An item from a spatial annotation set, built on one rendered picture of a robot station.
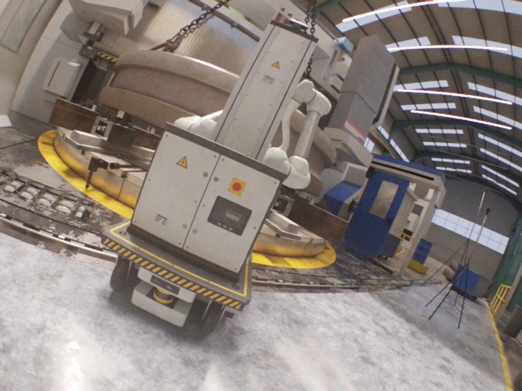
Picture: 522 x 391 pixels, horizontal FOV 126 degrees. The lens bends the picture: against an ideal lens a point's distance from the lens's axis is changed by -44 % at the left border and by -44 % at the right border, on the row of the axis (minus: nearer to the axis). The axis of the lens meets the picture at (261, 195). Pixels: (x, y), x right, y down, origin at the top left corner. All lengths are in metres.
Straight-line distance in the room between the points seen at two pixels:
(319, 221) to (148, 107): 2.85
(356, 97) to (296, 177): 5.35
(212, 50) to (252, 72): 4.71
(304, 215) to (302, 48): 2.70
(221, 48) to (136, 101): 3.55
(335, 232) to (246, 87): 2.65
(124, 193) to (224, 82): 1.63
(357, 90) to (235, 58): 3.31
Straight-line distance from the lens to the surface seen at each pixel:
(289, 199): 2.78
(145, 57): 3.47
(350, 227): 6.82
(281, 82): 1.49
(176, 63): 3.07
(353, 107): 6.65
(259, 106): 1.43
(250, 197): 0.95
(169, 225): 1.04
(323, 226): 3.63
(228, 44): 6.36
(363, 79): 7.05
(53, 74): 5.82
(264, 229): 2.50
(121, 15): 4.39
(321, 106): 1.79
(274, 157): 1.48
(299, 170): 1.59
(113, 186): 2.52
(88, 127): 3.95
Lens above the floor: 0.80
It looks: 5 degrees down
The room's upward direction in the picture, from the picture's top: 24 degrees clockwise
